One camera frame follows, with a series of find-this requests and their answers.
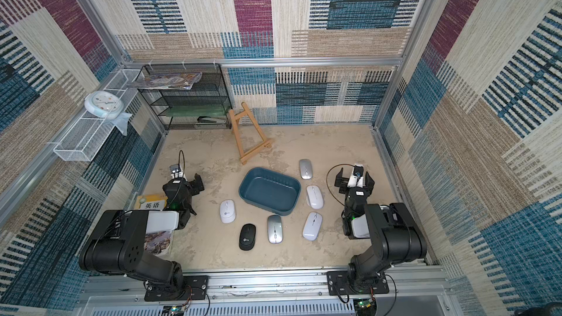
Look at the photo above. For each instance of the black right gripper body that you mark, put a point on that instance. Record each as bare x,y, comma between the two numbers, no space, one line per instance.
355,189

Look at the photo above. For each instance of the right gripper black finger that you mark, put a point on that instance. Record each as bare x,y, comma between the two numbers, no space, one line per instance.
341,182
368,183

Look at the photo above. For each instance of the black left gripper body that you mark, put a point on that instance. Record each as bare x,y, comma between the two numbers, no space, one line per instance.
187,201

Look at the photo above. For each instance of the white mouse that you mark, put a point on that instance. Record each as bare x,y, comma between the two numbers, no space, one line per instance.
312,226
227,211
314,197

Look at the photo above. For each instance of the light grey mouse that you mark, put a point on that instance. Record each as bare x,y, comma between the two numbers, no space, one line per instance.
306,169

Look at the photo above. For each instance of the black mouse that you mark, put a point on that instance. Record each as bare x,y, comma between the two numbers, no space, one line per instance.
247,237

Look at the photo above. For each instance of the silver grey mouse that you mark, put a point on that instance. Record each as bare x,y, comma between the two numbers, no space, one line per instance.
274,229

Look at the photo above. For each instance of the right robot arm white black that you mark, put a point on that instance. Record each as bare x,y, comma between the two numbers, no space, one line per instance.
393,234

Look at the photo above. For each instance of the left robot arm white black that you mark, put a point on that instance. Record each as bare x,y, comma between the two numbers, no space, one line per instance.
116,245

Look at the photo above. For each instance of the teal storage box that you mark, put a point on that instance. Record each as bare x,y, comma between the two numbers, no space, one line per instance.
270,191

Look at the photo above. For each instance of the yellow English textbook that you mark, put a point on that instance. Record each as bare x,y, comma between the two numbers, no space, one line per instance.
157,243

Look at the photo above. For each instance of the black stapler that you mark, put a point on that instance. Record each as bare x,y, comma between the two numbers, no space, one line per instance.
210,120

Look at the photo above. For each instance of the green folder on shelf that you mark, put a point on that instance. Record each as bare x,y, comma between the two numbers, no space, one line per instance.
195,111

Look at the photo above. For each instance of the magazine on rack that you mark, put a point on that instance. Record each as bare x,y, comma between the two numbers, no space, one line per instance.
182,81

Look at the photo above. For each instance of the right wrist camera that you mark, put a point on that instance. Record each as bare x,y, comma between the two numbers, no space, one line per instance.
356,179

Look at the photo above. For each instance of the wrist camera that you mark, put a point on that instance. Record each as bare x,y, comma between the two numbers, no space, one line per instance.
176,171
356,179

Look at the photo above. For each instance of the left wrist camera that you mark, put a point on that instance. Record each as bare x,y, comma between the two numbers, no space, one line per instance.
176,171

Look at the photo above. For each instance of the black wire shelf rack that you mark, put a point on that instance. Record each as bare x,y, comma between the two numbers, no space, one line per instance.
210,90

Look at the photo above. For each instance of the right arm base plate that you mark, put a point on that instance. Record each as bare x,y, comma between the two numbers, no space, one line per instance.
341,284

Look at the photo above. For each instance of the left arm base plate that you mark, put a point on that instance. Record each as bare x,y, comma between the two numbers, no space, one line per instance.
191,288

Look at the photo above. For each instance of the white wire basket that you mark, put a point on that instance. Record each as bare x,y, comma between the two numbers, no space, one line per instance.
86,136

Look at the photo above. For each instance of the white wall clock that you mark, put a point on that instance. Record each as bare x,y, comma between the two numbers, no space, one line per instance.
104,105

